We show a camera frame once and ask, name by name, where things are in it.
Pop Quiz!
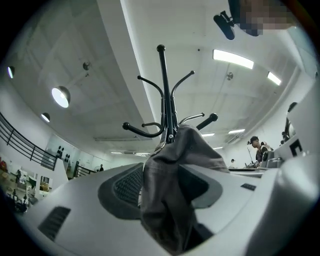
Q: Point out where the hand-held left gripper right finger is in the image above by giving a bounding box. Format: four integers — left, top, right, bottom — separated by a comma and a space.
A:
178, 164, 263, 236

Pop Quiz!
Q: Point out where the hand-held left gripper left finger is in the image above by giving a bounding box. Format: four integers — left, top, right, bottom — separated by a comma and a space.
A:
21, 162, 161, 253

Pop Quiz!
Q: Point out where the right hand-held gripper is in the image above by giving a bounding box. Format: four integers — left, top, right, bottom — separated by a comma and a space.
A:
228, 134, 315, 179

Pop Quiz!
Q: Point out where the grey cloth garment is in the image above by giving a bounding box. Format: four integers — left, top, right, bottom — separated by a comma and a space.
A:
139, 123, 231, 254

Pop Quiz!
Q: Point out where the black coat rack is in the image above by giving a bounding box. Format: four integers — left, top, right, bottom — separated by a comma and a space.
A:
122, 44, 219, 151

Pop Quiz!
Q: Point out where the black stair railing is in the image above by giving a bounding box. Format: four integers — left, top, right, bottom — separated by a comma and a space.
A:
74, 161, 99, 179

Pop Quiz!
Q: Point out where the black balcony railing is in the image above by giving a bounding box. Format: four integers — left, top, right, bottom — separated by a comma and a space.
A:
0, 112, 59, 172

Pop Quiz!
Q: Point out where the person's head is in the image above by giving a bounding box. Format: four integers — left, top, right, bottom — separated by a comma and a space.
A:
228, 0, 298, 37

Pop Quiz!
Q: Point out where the group of black wall discs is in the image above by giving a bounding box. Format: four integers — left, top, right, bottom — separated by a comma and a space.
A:
56, 145, 72, 163

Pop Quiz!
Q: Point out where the black head camera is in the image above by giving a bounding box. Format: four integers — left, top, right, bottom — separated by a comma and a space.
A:
213, 9, 236, 41

